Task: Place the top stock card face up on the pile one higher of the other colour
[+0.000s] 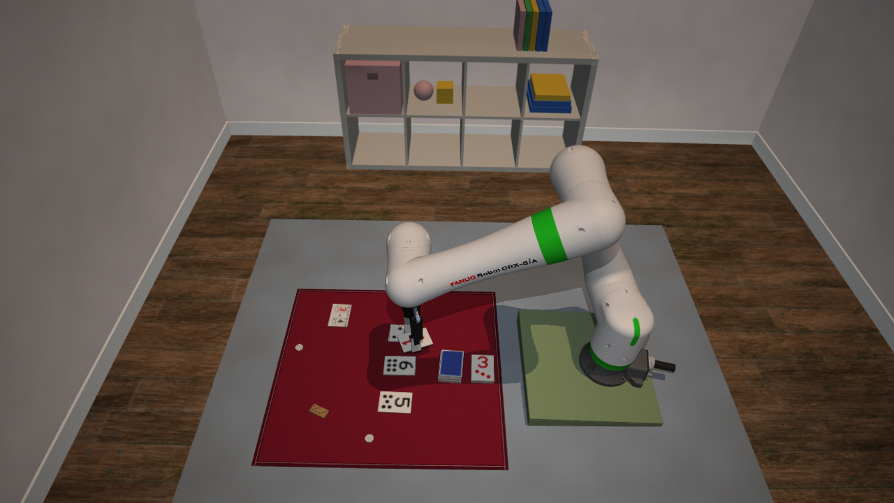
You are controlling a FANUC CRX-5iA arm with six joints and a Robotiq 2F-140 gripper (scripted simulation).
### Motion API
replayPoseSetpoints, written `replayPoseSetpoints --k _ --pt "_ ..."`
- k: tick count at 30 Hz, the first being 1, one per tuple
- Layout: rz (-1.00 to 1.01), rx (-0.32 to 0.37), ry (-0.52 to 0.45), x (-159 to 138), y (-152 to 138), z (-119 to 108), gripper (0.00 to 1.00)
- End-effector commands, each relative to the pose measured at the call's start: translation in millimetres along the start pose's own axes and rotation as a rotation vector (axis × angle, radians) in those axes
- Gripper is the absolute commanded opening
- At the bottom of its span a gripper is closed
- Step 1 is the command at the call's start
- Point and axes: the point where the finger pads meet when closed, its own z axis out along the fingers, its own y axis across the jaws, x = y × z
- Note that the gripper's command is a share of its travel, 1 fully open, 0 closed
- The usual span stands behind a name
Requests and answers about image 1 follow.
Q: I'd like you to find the dark red card cloth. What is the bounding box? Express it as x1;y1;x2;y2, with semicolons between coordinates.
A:
251;289;508;469
257;292;504;465

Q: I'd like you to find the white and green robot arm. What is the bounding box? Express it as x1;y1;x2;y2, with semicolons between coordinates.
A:
385;145;676;388

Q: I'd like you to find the red playing card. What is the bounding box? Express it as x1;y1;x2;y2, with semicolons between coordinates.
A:
471;354;494;382

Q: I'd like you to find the brown domino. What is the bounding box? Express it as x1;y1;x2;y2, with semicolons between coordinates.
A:
309;404;329;419

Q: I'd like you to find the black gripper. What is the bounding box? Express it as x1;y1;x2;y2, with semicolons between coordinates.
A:
402;305;423;352

